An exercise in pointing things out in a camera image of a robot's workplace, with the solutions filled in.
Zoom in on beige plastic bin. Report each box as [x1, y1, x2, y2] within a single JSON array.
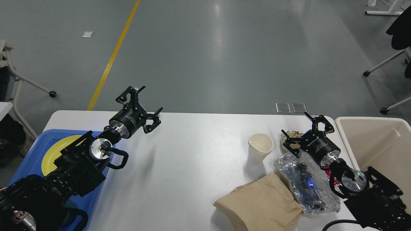
[[335, 117, 411, 213]]

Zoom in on crumpled brown paper ball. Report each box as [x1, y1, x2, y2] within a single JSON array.
[[280, 131, 304, 153]]

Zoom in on white office chair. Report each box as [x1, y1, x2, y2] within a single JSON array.
[[0, 39, 57, 139]]

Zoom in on right side office chair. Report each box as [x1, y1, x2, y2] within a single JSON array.
[[363, 6, 411, 115]]

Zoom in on brown paper bag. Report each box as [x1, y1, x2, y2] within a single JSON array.
[[214, 173, 302, 231]]

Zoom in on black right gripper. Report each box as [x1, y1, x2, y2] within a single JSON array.
[[281, 111, 341, 167]]

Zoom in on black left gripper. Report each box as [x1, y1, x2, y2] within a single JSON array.
[[109, 85, 163, 139]]

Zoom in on red wrapper piece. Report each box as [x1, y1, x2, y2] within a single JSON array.
[[322, 166, 341, 186]]

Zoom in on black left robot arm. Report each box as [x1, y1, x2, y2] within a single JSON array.
[[0, 86, 163, 231]]

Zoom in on white paper cup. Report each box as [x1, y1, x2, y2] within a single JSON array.
[[248, 133, 274, 165]]

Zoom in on white desk frame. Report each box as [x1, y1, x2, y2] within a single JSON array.
[[364, 0, 411, 16]]

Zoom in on crumpled silver foil wrapper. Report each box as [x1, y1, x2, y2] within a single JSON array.
[[274, 152, 341, 218]]

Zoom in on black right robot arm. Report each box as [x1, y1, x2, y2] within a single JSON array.
[[282, 112, 411, 231]]

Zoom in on blue plastic tray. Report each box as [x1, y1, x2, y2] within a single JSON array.
[[10, 130, 107, 231]]

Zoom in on yellow plastic plate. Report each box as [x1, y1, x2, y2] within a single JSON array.
[[41, 135, 81, 176]]

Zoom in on white side table edge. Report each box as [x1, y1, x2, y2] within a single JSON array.
[[0, 101, 13, 120]]

